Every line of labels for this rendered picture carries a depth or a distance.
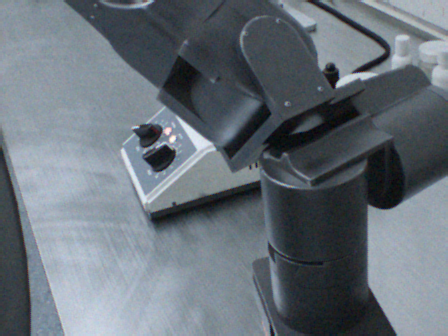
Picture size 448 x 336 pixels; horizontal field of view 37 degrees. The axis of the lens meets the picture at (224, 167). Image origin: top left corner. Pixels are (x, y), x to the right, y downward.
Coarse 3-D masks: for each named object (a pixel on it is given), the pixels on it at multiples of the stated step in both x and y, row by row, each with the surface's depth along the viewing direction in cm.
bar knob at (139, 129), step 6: (138, 126) 75; (144, 126) 75; (150, 126) 74; (156, 126) 76; (138, 132) 75; (144, 132) 75; (150, 132) 74; (156, 132) 75; (144, 138) 76; (150, 138) 75; (156, 138) 75; (144, 144) 75; (150, 144) 75
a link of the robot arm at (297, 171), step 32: (320, 128) 37; (352, 128) 36; (288, 160) 34; (320, 160) 35; (352, 160) 34; (384, 160) 36; (288, 192) 34; (320, 192) 33; (352, 192) 34; (384, 192) 38; (288, 224) 35; (320, 224) 34; (352, 224) 35; (288, 256) 36; (320, 256) 35
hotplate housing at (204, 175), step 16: (208, 144) 69; (128, 160) 77; (192, 160) 69; (208, 160) 69; (224, 160) 70; (176, 176) 69; (192, 176) 69; (208, 176) 70; (224, 176) 71; (240, 176) 71; (256, 176) 72; (160, 192) 69; (176, 192) 70; (192, 192) 70; (208, 192) 71; (224, 192) 72; (144, 208) 70; (160, 208) 70; (176, 208) 71
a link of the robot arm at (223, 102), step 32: (64, 0) 38; (96, 0) 36; (128, 0) 34; (160, 0) 34; (192, 0) 35; (224, 0) 35; (256, 0) 36; (128, 32) 36; (160, 32) 34; (192, 32) 34; (224, 32) 35; (128, 64) 39; (160, 64) 36; (192, 64) 35; (224, 64) 34; (160, 96) 39; (192, 96) 38; (224, 96) 35; (256, 96) 34; (192, 128) 40; (224, 128) 38; (256, 128) 37
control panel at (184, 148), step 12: (156, 120) 78; (168, 120) 76; (180, 132) 73; (132, 144) 78; (156, 144) 74; (180, 144) 71; (192, 144) 70; (132, 156) 76; (180, 156) 70; (144, 168) 73; (168, 168) 70; (144, 180) 71; (156, 180) 70; (144, 192) 70
